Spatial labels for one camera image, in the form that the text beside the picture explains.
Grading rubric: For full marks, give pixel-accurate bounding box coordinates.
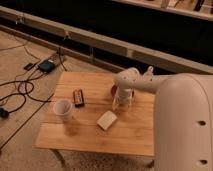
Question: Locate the dark red ceramic bowl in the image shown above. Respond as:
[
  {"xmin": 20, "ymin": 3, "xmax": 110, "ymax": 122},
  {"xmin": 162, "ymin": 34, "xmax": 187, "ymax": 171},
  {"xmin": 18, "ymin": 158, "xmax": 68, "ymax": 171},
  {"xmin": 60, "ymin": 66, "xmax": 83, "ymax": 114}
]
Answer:
[{"xmin": 111, "ymin": 85, "xmax": 117, "ymax": 96}]

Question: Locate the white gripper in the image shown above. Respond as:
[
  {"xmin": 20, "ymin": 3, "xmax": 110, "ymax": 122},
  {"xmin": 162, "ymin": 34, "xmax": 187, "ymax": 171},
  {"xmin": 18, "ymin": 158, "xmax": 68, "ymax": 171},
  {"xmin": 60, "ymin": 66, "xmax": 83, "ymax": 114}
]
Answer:
[{"xmin": 112, "ymin": 88, "xmax": 134, "ymax": 111}]

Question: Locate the long wooden beam rail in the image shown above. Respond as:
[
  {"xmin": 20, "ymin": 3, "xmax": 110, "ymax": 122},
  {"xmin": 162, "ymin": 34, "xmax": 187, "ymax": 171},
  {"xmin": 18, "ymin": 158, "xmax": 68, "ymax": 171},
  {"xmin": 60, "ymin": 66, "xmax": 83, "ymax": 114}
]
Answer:
[{"xmin": 0, "ymin": 6, "xmax": 213, "ymax": 74}]

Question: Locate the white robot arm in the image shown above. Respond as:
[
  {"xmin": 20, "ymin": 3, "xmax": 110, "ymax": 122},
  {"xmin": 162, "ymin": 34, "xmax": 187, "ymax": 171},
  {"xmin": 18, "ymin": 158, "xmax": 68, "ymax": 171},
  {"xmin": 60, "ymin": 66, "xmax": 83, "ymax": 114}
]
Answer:
[{"xmin": 113, "ymin": 67, "xmax": 213, "ymax": 171}]

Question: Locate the dark snack bar package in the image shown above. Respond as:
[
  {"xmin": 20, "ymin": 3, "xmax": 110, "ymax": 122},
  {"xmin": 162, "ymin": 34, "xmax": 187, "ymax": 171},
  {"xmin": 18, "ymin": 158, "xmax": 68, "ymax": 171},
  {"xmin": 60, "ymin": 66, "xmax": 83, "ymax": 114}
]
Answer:
[{"xmin": 73, "ymin": 89, "xmax": 84, "ymax": 107}]

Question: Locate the blue black electronic box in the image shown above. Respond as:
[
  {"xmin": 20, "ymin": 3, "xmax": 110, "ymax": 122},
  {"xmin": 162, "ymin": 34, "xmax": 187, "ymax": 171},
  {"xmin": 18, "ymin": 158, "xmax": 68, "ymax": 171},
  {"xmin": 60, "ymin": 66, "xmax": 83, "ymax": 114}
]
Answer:
[{"xmin": 38, "ymin": 60, "xmax": 55, "ymax": 73}]

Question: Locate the wooden table top board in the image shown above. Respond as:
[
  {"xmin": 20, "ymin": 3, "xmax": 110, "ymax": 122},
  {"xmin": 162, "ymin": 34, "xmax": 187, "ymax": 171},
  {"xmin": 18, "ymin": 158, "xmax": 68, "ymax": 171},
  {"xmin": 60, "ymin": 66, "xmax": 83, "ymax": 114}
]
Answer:
[{"xmin": 36, "ymin": 72, "xmax": 154, "ymax": 157}]

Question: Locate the black power plug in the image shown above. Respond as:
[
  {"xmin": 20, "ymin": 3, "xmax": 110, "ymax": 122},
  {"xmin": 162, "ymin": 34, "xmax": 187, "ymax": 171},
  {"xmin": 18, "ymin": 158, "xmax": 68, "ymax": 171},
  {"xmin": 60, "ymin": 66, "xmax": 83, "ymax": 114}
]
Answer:
[{"xmin": 0, "ymin": 108, "xmax": 9, "ymax": 119}]

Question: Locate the white rectangular block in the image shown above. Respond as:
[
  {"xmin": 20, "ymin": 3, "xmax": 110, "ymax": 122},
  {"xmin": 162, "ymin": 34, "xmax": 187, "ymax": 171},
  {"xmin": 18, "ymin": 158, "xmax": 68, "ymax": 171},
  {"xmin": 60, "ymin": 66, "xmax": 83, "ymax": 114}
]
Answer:
[{"xmin": 97, "ymin": 111, "xmax": 117, "ymax": 130}]

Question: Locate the small black adapter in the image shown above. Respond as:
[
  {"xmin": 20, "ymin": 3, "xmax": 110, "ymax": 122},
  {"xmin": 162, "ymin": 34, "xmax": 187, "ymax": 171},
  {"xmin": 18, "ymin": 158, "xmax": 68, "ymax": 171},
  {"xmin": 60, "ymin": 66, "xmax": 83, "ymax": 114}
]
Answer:
[{"xmin": 24, "ymin": 63, "xmax": 36, "ymax": 71}]

